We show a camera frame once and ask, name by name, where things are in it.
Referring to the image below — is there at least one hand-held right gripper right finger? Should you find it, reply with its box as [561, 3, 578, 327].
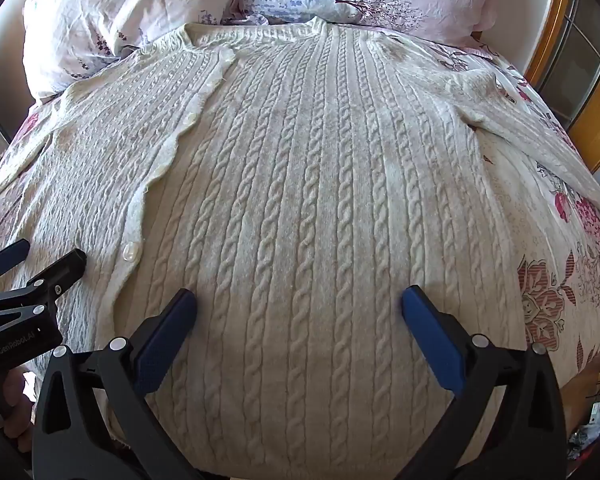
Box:
[401, 285, 568, 480]

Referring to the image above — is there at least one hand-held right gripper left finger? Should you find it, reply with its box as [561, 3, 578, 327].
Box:
[30, 287, 198, 480]

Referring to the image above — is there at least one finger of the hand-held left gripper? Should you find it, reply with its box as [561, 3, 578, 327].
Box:
[0, 249, 87, 312]
[0, 239, 31, 292]

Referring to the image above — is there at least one cream cable-knit cardigan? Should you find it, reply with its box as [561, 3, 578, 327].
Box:
[0, 19, 600, 480]

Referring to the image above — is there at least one person's left hand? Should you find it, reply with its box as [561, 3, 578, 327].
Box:
[1, 367, 37, 453]

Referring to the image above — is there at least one floral bed sheet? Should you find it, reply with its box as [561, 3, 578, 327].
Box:
[0, 42, 600, 376]

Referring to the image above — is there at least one pale pink flower-print pillow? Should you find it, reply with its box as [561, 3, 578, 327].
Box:
[22, 0, 246, 103]

